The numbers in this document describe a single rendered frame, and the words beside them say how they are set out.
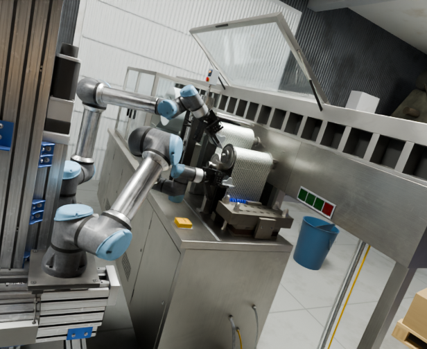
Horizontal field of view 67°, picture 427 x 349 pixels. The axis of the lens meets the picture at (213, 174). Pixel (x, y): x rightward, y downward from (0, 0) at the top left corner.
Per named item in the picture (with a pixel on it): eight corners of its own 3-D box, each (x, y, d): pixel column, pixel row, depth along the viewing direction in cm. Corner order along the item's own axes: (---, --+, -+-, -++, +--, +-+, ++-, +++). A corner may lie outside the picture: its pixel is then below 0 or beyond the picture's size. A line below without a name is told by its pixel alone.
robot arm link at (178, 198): (165, 195, 169) (171, 175, 168) (184, 202, 166) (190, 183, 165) (159, 197, 161) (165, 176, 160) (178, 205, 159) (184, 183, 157)
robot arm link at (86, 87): (66, 73, 138) (177, 97, 136) (79, 75, 149) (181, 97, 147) (64, 100, 141) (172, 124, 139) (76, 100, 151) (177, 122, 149)
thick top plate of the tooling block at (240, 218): (215, 210, 171) (218, 200, 170) (274, 216, 190) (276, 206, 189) (229, 224, 157) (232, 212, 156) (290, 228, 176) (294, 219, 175)
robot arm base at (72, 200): (42, 214, 147) (46, 194, 145) (43, 201, 160) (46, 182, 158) (77, 216, 155) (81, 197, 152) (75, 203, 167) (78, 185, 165)
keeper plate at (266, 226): (252, 236, 167) (258, 217, 164) (267, 237, 171) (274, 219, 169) (255, 239, 164) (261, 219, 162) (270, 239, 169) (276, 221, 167)
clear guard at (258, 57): (193, 32, 232) (193, 32, 232) (231, 85, 257) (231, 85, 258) (277, 19, 142) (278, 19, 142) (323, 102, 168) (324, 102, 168)
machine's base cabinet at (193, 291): (94, 201, 378) (109, 131, 358) (147, 206, 408) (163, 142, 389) (142, 397, 163) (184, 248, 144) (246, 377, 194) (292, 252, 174)
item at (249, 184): (223, 198, 176) (233, 166, 171) (258, 202, 187) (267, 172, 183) (224, 198, 175) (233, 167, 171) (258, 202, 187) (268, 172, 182)
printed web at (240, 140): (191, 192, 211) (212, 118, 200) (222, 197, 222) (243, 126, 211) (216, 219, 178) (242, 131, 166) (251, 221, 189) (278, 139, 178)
